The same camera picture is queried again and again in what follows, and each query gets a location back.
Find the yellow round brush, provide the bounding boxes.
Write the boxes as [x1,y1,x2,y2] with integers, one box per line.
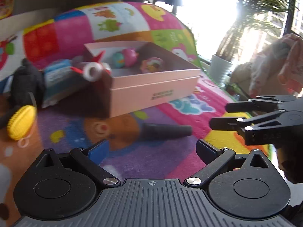
[7,105,37,140]

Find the blue tissue pack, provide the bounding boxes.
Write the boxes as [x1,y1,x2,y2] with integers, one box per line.
[42,59,88,108]

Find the white red toy rocket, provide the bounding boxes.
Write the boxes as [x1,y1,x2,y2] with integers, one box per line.
[70,50,112,82]

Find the black plush toy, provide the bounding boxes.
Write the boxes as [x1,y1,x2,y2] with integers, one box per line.
[1,58,46,128]

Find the pink clothes on chair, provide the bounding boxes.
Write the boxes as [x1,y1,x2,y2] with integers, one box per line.
[249,33,302,97]

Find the colourful cartoon play mat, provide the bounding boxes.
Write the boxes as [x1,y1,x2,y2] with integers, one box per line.
[0,1,271,226]

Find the black cone tube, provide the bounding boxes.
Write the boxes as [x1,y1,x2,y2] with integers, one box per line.
[139,123,193,140]

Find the pink patterned ball toy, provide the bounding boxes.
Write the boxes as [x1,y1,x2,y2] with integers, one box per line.
[140,57,164,73]

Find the pink cardboard box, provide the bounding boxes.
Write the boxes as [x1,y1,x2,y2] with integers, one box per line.
[85,41,200,117]

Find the white pot palm plant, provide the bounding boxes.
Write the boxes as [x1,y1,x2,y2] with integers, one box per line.
[208,0,295,84]

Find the teal round toy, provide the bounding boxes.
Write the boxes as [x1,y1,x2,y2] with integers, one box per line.
[112,53,125,69]

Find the pink round toy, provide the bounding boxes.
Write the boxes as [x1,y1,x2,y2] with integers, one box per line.
[121,48,139,67]

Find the red picture book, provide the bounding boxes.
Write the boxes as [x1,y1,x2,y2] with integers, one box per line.
[0,0,14,19]

